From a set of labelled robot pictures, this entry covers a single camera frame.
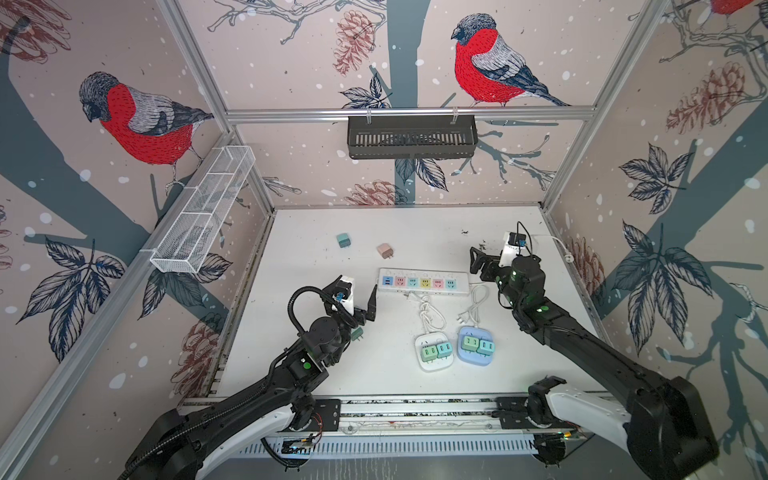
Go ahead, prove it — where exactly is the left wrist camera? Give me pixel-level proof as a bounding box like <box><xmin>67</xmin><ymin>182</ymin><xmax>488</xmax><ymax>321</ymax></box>
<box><xmin>326</xmin><ymin>275</ymin><xmax>354</xmax><ymax>314</ymax></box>

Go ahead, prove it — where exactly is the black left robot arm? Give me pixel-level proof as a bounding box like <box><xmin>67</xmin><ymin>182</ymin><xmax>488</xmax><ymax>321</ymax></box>
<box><xmin>120</xmin><ymin>276</ymin><xmax>377</xmax><ymax>479</ymax></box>

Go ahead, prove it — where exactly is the pink plug adapter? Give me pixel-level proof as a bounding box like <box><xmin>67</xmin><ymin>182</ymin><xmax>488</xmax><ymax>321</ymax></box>
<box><xmin>377</xmin><ymin>243</ymin><xmax>394</xmax><ymax>259</ymax></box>

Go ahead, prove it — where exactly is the white square socket cube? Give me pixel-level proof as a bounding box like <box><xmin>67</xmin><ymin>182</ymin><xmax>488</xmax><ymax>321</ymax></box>
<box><xmin>414</xmin><ymin>332</ymin><xmax>455</xmax><ymax>372</ymax></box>

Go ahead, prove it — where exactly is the white mesh wall shelf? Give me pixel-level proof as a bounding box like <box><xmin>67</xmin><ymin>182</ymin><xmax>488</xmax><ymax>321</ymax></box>
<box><xmin>150</xmin><ymin>145</ymin><xmax>255</xmax><ymax>274</ymax></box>

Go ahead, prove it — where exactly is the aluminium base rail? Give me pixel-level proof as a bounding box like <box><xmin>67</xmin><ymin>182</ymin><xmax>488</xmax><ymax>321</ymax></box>
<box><xmin>173</xmin><ymin>392</ymin><xmax>667</xmax><ymax>436</ymax></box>

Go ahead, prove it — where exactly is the teal plug adapter cluster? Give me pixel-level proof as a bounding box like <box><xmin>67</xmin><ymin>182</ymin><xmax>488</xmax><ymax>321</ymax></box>
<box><xmin>436</xmin><ymin>342</ymin><xmax>453</xmax><ymax>359</ymax></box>

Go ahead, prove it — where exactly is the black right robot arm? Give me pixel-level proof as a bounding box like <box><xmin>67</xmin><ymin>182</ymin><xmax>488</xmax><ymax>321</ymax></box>
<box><xmin>469</xmin><ymin>248</ymin><xmax>719</xmax><ymax>479</ymax></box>

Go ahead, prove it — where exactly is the white cube socket cable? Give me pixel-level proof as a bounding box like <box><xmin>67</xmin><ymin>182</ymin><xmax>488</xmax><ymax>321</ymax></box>
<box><xmin>413</xmin><ymin>293</ymin><xmax>438</xmax><ymax>335</ymax></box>

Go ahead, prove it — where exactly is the white multicolour power strip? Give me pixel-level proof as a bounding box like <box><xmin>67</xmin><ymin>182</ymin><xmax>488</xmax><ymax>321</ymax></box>
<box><xmin>377</xmin><ymin>268</ymin><xmax>470</xmax><ymax>296</ymax></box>

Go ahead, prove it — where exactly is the blue square socket cube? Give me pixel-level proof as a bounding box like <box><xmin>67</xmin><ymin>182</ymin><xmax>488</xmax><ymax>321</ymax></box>
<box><xmin>457</xmin><ymin>326</ymin><xmax>496</xmax><ymax>367</ymax></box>

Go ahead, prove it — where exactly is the black wire basket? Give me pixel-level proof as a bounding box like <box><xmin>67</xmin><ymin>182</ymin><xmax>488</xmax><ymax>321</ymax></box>
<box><xmin>347</xmin><ymin>115</ymin><xmax>478</xmax><ymax>160</ymax></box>

